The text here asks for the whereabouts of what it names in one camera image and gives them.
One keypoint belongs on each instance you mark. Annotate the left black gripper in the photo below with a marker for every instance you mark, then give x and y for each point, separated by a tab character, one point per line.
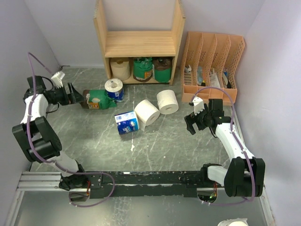
75	96

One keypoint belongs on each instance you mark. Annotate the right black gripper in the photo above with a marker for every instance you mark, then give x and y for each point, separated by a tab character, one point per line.
189	123

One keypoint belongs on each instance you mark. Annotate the green brown roll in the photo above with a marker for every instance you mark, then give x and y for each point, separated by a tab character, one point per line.
162	69
142	68
97	99

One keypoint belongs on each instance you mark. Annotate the white toilet roll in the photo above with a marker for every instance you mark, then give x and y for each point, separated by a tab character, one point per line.
146	113
167	102

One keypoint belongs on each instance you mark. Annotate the blue roll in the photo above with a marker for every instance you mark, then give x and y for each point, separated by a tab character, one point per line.
114	89
127	122

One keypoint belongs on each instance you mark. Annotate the tan toilet roll front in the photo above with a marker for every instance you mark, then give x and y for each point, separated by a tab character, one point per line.
120	68

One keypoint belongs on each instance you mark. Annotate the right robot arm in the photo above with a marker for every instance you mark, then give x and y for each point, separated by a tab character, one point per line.
245	175

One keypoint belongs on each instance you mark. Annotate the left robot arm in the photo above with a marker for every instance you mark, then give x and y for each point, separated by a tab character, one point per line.
36	137

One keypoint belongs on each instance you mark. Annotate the blue wrapped roll lying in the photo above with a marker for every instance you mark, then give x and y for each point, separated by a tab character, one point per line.
127	122

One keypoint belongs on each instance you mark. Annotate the orange plastic file organizer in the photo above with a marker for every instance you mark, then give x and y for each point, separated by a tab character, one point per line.
209	64

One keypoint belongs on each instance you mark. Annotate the white roll bottom edge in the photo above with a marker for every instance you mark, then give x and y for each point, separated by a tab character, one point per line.
234	222

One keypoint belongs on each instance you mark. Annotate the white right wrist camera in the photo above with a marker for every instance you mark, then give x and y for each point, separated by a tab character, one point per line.
198	105

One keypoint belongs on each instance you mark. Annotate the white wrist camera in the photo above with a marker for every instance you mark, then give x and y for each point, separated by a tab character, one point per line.
57	79
198	105

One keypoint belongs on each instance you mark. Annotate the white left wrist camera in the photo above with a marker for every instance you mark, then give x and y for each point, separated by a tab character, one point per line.
57	79

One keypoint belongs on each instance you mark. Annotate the black mounting base plate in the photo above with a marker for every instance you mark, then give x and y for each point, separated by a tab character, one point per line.
138	184

